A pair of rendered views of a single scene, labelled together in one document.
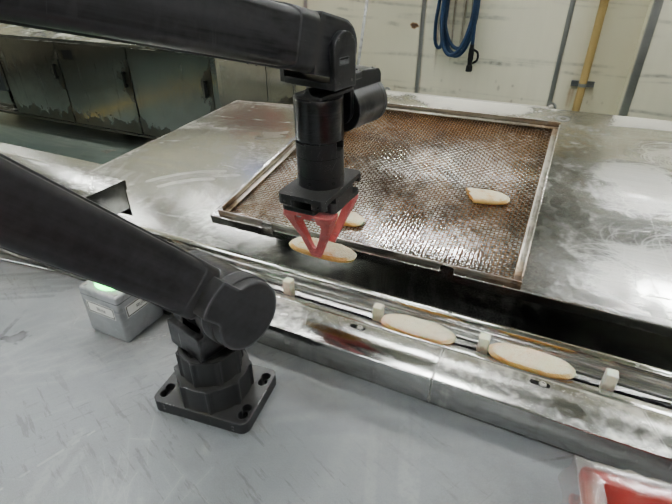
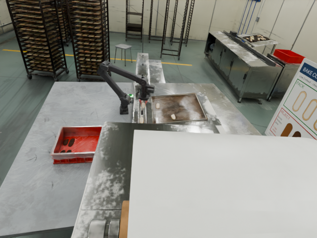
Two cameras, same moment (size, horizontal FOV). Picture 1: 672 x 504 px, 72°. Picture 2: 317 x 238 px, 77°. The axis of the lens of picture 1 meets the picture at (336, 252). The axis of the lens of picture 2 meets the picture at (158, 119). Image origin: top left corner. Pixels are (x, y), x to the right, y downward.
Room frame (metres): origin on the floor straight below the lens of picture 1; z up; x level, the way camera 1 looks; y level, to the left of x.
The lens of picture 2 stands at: (-0.23, -1.46, 1.95)
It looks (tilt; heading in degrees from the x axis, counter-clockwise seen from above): 35 degrees down; 57
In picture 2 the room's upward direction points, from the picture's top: 7 degrees clockwise
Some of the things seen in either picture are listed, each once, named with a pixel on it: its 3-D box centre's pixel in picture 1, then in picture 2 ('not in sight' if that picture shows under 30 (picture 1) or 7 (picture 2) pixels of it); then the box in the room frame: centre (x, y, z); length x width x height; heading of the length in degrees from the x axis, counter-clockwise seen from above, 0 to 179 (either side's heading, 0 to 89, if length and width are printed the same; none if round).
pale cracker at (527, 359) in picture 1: (530, 358); not in sight; (0.41, -0.23, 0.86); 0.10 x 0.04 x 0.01; 64
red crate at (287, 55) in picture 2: not in sight; (288, 55); (4.28, 0.78, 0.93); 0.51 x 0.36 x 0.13; 68
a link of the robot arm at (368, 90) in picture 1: (337, 80); (148, 86); (0.57, 0.00, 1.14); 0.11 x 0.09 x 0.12; 141
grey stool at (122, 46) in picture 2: not in sight; (123, 54); (1.68, 3.55, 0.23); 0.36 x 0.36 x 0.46; 36
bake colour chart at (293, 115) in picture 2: not in sight; (302, 117); (0.76, -1.15, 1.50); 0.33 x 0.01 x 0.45; 65
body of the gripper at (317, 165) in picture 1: (320, 167); (143, 94); (0.54, 0.02, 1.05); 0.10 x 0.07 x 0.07; 153
